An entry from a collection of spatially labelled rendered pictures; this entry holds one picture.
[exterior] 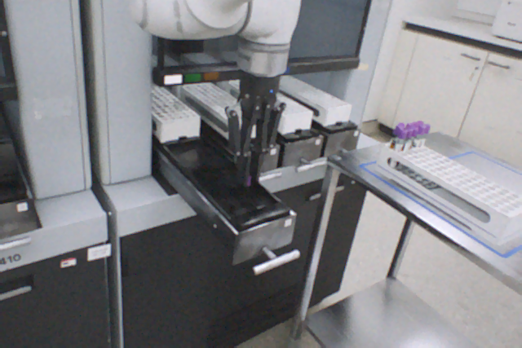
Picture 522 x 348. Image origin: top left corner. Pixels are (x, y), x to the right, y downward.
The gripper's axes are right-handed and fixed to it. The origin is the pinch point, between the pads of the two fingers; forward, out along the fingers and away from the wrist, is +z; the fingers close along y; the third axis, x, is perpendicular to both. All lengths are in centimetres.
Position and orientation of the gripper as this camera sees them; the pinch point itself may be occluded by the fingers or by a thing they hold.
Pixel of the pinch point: (249, 167)
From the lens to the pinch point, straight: 84.7
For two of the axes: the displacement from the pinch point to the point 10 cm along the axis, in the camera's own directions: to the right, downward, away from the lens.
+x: 5.7, 4.3, -7.0
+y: -8.1, 1.8, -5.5
